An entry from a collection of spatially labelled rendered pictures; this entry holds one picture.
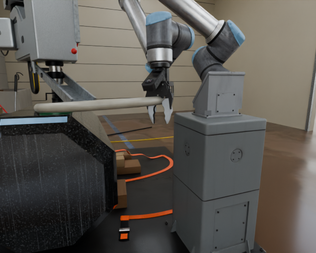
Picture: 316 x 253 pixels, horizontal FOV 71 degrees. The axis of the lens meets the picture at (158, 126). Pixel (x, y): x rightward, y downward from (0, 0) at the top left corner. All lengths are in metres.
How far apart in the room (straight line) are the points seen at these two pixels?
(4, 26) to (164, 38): 1.56
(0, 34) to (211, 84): 1.62
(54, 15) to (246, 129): 1.21
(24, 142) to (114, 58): 5.80
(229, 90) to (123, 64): 5.82
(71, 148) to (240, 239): 1.14
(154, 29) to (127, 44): 6.28
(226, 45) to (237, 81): 0.21
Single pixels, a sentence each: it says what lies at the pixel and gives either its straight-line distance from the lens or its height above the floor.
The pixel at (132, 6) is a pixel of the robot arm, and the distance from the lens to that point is 1.25.
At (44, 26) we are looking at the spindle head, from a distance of 1.42.
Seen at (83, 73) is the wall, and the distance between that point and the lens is 6.83.
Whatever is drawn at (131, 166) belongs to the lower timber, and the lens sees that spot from 2.58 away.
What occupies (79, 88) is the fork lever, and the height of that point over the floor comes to 1.02.
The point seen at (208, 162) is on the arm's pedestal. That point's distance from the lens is 1.19.
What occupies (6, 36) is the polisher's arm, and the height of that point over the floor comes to 1.38.
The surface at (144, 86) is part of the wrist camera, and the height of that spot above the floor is 1.04.
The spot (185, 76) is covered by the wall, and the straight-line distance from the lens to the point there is 7.70.
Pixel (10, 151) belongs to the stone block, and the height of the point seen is 0.70.
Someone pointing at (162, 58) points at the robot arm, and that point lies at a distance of 0.78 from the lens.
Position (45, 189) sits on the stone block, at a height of 0.47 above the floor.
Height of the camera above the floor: 1.07
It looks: 12 degrees down
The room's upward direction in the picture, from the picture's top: straight up
